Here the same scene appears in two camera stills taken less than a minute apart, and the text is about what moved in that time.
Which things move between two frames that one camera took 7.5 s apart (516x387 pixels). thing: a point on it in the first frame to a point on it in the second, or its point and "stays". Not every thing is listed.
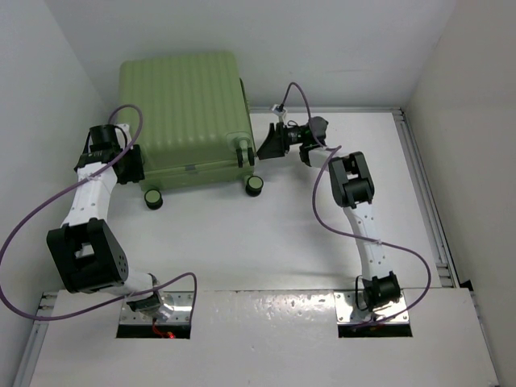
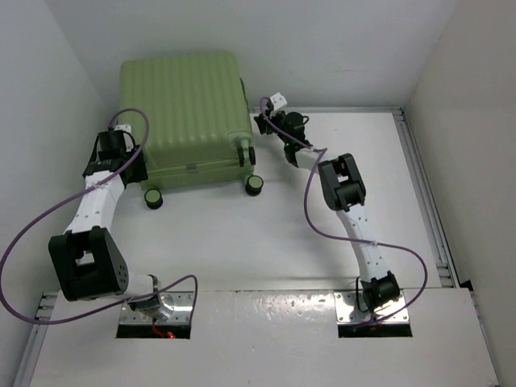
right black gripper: x=275 y=145 to x=265 y=125
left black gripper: x=138 y=172 stays
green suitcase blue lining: x=196 y=122 stays
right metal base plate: x=347 y=310 stays
